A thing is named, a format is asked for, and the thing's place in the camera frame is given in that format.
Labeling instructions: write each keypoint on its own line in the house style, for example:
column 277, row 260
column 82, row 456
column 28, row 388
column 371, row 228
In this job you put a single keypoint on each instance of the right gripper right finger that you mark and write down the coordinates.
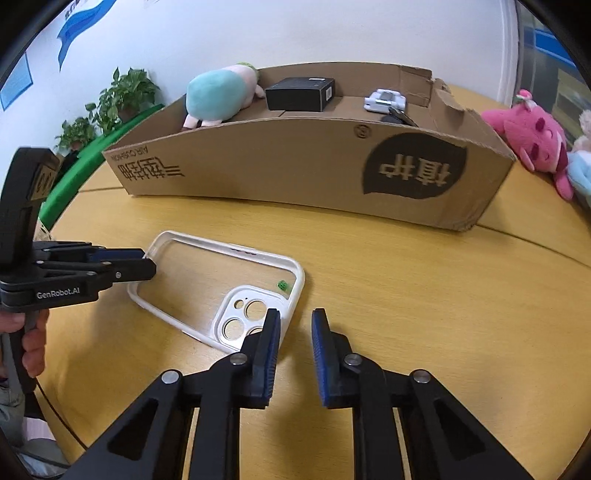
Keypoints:
column 404, row 426

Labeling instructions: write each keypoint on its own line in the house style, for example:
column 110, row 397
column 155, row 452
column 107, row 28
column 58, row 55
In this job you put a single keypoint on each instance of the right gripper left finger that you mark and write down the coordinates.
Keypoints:
column 188, row 425

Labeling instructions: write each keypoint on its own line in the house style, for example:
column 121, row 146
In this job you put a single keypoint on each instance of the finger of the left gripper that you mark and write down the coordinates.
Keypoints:
column 115, row 255
column 123, row 270

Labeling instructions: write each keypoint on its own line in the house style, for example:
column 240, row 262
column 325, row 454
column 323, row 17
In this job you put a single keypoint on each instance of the white clear phone case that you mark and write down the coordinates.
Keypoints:
column 217, row 293

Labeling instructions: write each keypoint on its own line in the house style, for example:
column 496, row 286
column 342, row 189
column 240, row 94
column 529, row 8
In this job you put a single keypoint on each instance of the black sunglasses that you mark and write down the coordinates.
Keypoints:
column 396, row 116

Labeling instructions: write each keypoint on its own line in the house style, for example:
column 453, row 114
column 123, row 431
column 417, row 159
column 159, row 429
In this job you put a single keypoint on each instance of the grey folding phone stand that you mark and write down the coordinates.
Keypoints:
column 384, row 100

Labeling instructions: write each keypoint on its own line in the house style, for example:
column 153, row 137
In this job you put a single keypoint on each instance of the person's left hand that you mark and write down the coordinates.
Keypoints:
column 33, row 342

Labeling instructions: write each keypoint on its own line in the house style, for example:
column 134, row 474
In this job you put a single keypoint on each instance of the potted green plant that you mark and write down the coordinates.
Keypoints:
column 127, row 95
column 75, row 135

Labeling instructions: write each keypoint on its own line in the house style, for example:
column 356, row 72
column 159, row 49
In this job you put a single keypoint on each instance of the teal and pink plush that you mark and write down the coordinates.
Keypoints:
column 217, row 95

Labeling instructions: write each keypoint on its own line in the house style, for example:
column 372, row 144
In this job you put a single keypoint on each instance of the small black box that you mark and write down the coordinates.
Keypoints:
column 305, row 94

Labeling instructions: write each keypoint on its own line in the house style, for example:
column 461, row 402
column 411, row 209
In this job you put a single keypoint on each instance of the brown cardboard box tray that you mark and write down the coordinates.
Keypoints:
column 443, row 173

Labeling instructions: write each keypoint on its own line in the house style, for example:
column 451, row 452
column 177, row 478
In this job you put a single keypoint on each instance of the blue and white plush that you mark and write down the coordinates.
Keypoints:
column 579, row 174

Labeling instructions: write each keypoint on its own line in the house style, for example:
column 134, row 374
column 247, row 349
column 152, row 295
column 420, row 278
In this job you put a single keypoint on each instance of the pink bear plush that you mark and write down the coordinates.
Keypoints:
column 536, row 138

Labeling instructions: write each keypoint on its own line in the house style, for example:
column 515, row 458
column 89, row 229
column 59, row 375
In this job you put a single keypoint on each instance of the beige fluffy plush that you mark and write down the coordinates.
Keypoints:
column 583, row 143

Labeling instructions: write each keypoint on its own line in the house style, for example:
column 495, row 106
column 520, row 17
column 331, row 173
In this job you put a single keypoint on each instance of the blue framed wall poster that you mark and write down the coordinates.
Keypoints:
column 19, row 80

